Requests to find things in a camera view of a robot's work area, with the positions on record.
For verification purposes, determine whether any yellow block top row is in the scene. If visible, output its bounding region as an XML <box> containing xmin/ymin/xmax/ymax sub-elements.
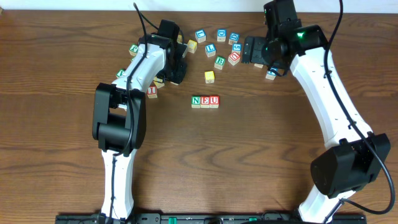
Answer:
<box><xmin>177</xmin><ymin>35</ymin><xmax>182</xmax><ymax>44</ymax></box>

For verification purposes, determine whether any black cable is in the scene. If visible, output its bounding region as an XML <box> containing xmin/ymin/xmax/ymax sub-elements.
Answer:
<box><xmin>107</xmin><ymin>2</ymin><xmax>187</xmax><ymax>222</ymax></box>
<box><xmin>267</xmin><ymin>0</ymin><xmax>396</xmax><ymax>224</ymax></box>

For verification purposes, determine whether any yellow S block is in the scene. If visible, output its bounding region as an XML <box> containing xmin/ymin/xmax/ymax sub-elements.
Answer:
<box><xmin>205</xmin><ymin>71</ymin><xmax>215</xmax><ymax>83</ymax></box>

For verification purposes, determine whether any red I block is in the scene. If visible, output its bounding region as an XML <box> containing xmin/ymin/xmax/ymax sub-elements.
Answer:
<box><xmin>147</xmin><ymin>86</ymin><xmax>158</xmax><ymax>98</ymax></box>

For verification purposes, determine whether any yellow block centre left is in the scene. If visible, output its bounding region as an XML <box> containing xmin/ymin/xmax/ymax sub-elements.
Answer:
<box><xmin>153</xmin><ymin>77</ymin><xmax>165</xmax><ymax>88</ymax></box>

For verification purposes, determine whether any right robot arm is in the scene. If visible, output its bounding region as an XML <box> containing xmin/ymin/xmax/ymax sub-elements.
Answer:
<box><xmin>243</xmin><ymin>0</ymin><xmax>396</xmax><ymax>223</ymax></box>

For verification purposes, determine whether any blue L block top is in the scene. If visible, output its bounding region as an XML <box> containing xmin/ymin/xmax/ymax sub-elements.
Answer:
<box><xmin>195</xmin><ymin>29</ymin><xmax>206</xmax><ymax>43</ymax></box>

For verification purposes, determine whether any green V block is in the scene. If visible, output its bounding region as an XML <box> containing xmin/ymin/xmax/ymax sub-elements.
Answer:
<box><xmin>116</xmin><ymin>69</ymin><xmax>125</xmax><ymax>78</ymax></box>

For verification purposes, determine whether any green J block right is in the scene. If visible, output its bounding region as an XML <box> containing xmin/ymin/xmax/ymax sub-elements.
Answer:
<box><xmin>254</xmin><ymin>63</ymin><xmax>264</xmax><ymax>68</ymax></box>

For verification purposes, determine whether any blue P block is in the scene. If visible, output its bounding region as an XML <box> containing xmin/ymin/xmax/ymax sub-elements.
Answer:
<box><xmin>266</xmin><ymin>68</ymin><xmax>278</xmax><ymax>80</ymax></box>

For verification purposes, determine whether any red E block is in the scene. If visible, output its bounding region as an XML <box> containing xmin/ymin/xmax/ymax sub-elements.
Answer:
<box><xmin>200</xmin><ymin>96</ymin><xmax>210</xmax><ymax>108</ymax></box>

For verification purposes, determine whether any green j block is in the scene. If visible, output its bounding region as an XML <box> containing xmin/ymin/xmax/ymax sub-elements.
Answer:
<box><xmin>129</xmin><ymin>44</ymin><xmax>138</xmax><ymax>57</ymax></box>
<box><xmin>254</xmin><ymin>63</ymin><xmax>264</xmax><ymax>68</ymax></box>

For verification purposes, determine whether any green N block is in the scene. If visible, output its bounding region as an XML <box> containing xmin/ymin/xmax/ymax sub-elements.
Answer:
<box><xmin>191</xmin><ymin>96</ymin><xmax>201</xmax><ymax>108</ymax></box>

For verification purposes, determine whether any left black cable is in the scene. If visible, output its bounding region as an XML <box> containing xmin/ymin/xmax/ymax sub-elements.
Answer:
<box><xmin>107</xmin><ymin>2</ymin><xmax>187</xmax><ymax>222</ymax></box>

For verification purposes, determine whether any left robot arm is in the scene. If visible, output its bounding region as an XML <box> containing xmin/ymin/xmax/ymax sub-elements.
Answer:
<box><xmin>92</xmin><ymin>20</ymin><xmax>187</xmax><ymax>223</ymax></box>

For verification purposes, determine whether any yellow Q block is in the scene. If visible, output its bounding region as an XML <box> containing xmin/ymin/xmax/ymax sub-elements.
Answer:
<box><xmin>187</xmin><ymin>40</ymin><xmax>198</xmax><ymax>54</ymax></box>

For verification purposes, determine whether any blue l block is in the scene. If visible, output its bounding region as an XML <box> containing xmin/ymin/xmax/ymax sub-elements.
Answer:
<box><xmin>195</xmin><ymin>29</ymin><xmax>206</xmax><ymax>43</ymax></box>
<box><xmin>205</xmin><ymin>44</ymin><xmax>216</xmax><ymax>57</ymax></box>

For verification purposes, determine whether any blue D block tilted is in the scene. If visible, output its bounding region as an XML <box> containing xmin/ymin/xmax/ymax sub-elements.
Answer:
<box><xmin>228</xmin><ymin>32</ymin><xmax>240</xmax><ymax>45</ymax></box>

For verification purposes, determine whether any red u block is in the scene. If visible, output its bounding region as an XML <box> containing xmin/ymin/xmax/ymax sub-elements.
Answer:
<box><xmin>210</xmin><ymin>96</ymin><xmax>220</xmax><ymax>108</ymax></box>
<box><xmin>228</xmin><ymin>52</ymin><xmax>241</xmax><ymax>66</ymax></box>

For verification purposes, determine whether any blue 5 block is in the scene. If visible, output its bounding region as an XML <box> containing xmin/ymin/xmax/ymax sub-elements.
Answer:
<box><xmin>231</xmin><ymin>43</ymin><xmax>242</xmax><ymax>54</ymax></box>

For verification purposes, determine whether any green J block left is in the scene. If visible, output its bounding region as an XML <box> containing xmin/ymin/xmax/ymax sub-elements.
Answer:
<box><xmin>129</xmin><ymin>44</ymin><xmax>138</xmax><ymax>57</ymax></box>

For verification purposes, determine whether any right black cable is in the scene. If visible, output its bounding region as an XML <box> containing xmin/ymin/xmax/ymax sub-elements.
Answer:
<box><xmin>267</xmin><ymin>0</ymin><xmax>396</xmax><ymax>224</ymax></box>

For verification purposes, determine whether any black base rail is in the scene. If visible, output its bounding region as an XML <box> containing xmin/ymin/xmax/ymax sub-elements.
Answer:
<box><xmin>55</xmin><ymin>212</ymin><xmax>368</xmax><ymax>224</ymax></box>

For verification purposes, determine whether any red U block tilted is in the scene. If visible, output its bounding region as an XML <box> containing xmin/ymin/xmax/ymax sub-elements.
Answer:
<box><xmin>228</xmin><ymin>52</ymin><xmax>241</xmax><ymax>66</ymax></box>

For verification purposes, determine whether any green B block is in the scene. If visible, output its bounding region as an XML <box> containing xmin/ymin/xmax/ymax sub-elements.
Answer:
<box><xmin>214</xmin><ymin>56</ymin><xmax>226</xmax><ymax>70</ymax></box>

